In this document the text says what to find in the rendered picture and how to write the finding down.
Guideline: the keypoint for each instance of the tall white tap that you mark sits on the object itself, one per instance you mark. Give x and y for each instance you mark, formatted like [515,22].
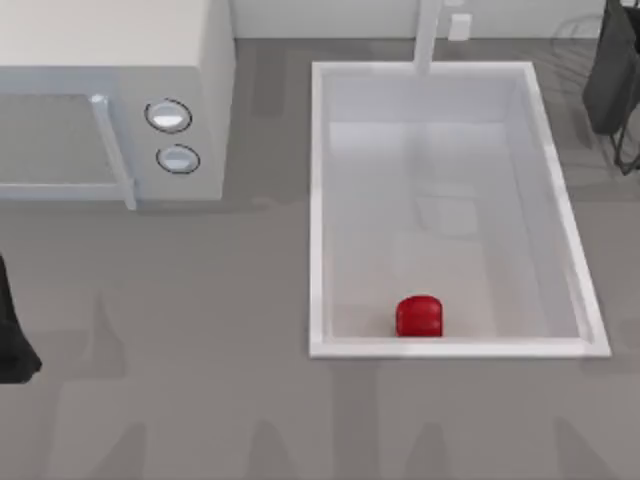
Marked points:
[425,35]

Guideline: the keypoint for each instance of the microwave oven door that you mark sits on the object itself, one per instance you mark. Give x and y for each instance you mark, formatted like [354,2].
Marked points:
[50,145]

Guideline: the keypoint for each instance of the white sink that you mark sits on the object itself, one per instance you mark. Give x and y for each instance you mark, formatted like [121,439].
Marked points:
[450,210]

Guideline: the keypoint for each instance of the white wall socket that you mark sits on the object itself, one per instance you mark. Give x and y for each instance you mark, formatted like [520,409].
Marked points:
[459,26]

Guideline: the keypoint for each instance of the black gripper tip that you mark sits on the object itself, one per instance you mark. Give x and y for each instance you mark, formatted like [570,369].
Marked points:
[12,345]

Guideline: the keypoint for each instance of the pale microwave oven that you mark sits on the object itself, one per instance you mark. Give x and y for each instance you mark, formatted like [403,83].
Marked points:
[210,75]

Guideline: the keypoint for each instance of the large round microwave knob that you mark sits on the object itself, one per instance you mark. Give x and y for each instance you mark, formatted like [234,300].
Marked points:
[168,116]

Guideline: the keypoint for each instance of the red cup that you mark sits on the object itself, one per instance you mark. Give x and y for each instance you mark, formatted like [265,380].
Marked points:
[419,317]

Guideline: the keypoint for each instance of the small round microwave knob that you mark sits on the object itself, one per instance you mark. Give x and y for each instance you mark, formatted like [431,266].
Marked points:
[178,159]

